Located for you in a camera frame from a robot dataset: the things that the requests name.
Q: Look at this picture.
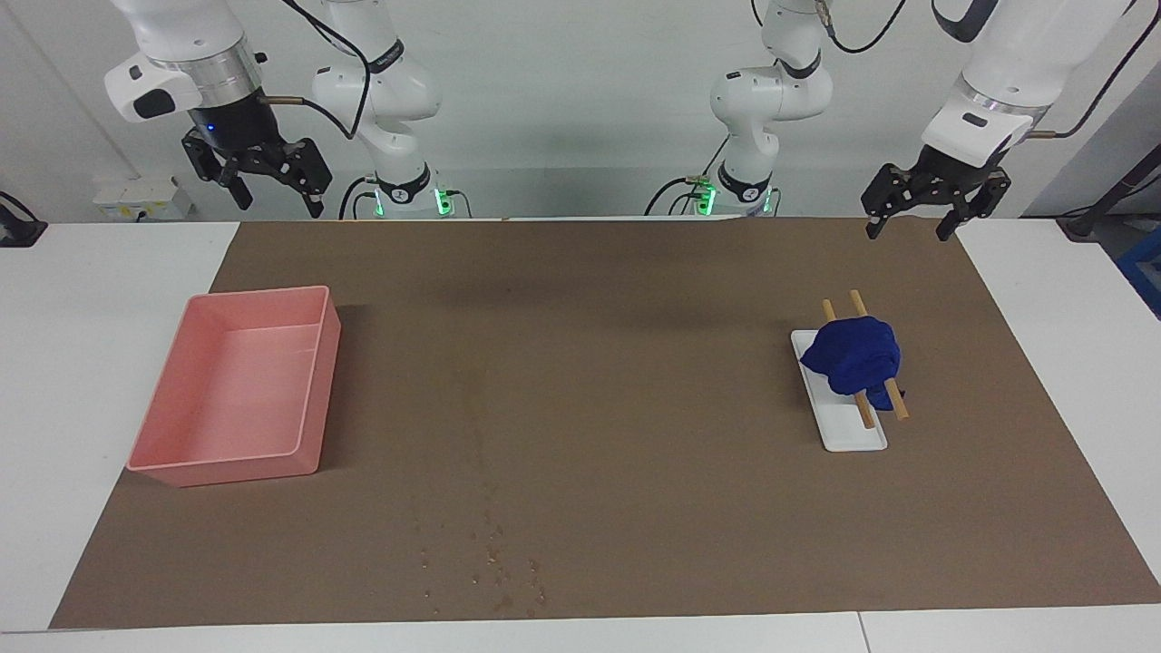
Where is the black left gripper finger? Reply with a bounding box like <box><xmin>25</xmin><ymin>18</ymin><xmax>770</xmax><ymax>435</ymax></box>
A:
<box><xmin>936</xmin><ymin>171</ymin><xmax>1012</xmax><ymax>242</ymax></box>
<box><xmin>862</xmin><ymin>163</ymin><xmax>917</xmax><ymax>241</ymax></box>

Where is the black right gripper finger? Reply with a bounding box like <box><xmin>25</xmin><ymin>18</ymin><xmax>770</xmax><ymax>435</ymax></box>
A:
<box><xmin>268</xmin><ymin>138</ymin><xmax>332</xmax><ymax>219</ymax></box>
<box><xmin>181</xmin><ymin>129</ymin><xmax>253</xmax><ymax>211</ymax></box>

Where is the dark blue towel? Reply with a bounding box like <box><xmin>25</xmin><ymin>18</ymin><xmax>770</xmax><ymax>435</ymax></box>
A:
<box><xmin>800</xmin><ymin>315</ymin><xmax>903</xmax><ymax>412</ymax></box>

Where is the white towel rack base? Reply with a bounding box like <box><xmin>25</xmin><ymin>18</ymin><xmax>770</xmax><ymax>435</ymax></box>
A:
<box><xmin>791</xmin><ymin>328</ymin><xmax>889</xmax><ymax>453</ymax></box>

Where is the black stand leg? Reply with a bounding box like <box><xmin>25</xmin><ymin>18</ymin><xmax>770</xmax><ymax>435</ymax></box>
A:
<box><xmin>1057</xmin><ymin>141</ymin><xmax>1161</xmax><ymax>241</ymax></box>

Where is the blue crate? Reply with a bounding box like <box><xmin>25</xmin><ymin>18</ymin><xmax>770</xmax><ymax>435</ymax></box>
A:
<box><xmin>1116</xmin><ymin>227</ymin><xmax>1161</xmax><ymax>318</ymax></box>

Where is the black table clamp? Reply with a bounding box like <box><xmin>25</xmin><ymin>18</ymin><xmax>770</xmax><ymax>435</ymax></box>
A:
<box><xmin>0</xmin><ymin>190</ymin><xmax>48</xmax><ymax>248</ymax></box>

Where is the wooden rack rod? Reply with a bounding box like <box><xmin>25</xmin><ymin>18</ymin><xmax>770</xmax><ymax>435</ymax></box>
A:
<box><xmin>822</xmin><ymin>299</ymin><xmax>877</xmax><ymax>430</ymax></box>
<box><xmin>849</xmin><ymin>290</ymin><xmax>911</xmax><ymax>421</ymax></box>

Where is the pink plastic bin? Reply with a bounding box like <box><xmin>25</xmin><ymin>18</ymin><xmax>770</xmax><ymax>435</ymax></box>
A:
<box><xmin>125</xmin><ymin>286</ymin><xmax>343</xmax><ymax>488</ymax></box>

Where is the brown table mat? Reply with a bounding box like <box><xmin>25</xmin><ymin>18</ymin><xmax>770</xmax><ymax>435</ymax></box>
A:
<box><xmin>50</xmin><ymin>218</ymin><xmax>1161</xmax><ymax>629</ymax></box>

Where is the black right base cable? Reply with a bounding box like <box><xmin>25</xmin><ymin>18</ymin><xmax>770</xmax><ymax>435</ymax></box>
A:
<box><xmin>338</xmin><ymin>175</ymin><xmax>380</xmax><ymax>220</ymax></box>

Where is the black base cable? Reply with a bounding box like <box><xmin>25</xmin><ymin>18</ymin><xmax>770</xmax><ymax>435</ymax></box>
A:
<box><xmin>644</xmin><ymin>136</ymin><xmax>731</xmax><ymax>217</ymax></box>
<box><xmin>338</xmin><ymin>175</ymin><xmax>380</xmax><ymax>220</ymax></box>

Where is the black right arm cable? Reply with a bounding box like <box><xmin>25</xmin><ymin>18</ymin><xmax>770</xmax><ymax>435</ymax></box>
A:
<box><xmin>259</xmin><ymin>0</ymin><xmax>373</xmax><ymax>141</ymax></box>

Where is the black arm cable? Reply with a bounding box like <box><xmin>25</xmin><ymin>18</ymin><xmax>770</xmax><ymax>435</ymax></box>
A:
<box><xmin>259</xmin><ymin>0</ymin><xmax>373</xmax><ymax>141</ymax></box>
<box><xmin>812</xmin><ymin>0</ymin><xmax>1161</xmax><ymax>141</ymax></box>

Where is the white wall socket box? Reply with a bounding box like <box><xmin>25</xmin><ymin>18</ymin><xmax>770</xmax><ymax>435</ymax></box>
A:
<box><xmin>93</xmin><ymin>177</ymin><xmax>193</xmax><ymax>221</ymax></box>

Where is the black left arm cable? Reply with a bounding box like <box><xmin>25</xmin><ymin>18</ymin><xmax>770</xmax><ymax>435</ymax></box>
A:
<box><xmin>812</xmin><ymin>0</ymin><xmax>1161</xmax><ymax>141</ymax></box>

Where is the black left base cable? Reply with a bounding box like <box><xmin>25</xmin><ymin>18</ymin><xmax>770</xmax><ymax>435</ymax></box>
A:
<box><xmin>644</xmin><ymin>136</ymin><xmax>731</xmax><ymax>217</ymax></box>

